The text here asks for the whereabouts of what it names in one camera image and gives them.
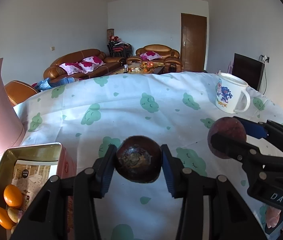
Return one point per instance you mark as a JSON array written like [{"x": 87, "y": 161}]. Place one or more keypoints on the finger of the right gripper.
[
  {"x": 248, "y": 155},
  {"x": 271, "y": 131}
]

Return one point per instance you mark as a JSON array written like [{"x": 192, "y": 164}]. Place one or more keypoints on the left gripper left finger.
[{"x": 46, "y": 217}]

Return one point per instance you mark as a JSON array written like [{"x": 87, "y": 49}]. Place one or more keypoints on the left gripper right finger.
[{"x": 211, "y": 208}]

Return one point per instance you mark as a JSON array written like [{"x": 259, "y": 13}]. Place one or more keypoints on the oval orange fruit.
[{"x": 13, "y": 196}]

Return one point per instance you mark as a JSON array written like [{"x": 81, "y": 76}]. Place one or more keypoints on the dark brown mangosteen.
[{"x": 138, "y": 159}]

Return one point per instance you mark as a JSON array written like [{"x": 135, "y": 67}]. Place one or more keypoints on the coffee table with fruits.
[{"x": 141, "y": 68}]

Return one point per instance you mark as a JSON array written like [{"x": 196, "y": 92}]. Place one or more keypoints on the person's right hand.
[{"x": 272, "y": 217}]

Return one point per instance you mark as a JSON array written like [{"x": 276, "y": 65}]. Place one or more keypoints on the printed paper sheet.
[{"x": 30, "y": 176}]

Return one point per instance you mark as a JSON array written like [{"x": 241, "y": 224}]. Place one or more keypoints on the small orange kumquat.
[{"x": 5, "y": 220}]

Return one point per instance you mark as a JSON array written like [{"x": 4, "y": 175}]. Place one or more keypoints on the pink metal tin box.
[{"x": 67, "y": 166}]

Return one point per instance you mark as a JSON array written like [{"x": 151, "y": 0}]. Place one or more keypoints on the white enamel mug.
[{"x": 231, "y": 94}]

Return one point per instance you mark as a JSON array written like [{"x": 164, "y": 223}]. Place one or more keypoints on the black television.
[{"x": 249, "y": 70}]

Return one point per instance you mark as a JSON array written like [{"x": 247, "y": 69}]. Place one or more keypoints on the blue clothing pile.
[{"x": 48, "y": 84}]

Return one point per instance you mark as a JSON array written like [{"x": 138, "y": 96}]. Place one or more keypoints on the brown wooden door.
[{"x": 193, "y": 42}]

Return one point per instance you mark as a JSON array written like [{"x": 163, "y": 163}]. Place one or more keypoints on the pink floral armchair pillow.
[{"x": 150, "y": 56}]

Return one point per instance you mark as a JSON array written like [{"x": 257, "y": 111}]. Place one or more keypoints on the brown leather armchair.
[{"x": 158, "y": 53}]

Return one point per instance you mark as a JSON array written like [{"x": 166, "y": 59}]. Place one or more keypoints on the long brown leather sofa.
[{"x": 55, "y": 73}]

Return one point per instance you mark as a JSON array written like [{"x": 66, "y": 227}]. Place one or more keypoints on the stacked dark chairs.
[{"x": 117, "y": 47}]

